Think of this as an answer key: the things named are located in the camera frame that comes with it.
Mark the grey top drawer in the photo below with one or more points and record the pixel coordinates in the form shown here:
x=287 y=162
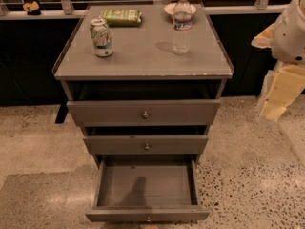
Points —
x=143 y=112

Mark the grey bottom drawer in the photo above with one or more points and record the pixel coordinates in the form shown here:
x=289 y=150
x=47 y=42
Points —
x=147 y=189

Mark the grey metal railing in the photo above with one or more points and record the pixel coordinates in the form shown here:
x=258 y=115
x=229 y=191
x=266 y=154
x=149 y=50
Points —
x=47 y=14

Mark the grey middle drawer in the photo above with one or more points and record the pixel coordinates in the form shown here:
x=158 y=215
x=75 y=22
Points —
x=145 y=144

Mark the small white bowl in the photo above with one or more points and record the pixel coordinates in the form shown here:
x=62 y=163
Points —
x=170 y=9

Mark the grey wooden drawer cabinet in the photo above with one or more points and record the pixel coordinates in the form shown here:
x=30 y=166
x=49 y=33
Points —
x=143 y=66

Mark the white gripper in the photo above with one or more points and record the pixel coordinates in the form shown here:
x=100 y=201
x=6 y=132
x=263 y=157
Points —
x=290 y=38

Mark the clear plastic water bottle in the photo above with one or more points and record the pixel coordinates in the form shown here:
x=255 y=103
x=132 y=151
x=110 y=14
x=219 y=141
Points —
x=182 y=25

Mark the green white soda can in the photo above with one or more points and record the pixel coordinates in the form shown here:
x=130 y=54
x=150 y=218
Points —
x=101 y=37

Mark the grey drawer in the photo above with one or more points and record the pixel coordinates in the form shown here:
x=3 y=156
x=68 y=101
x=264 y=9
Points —
x=147 y=189
x=145 y=144
x=143 y=112

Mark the yellow black small object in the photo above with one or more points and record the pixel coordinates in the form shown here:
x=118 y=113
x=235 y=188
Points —
x=32 y=8

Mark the green snack packet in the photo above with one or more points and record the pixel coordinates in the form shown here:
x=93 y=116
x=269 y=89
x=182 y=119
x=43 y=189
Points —
x=121 y=17

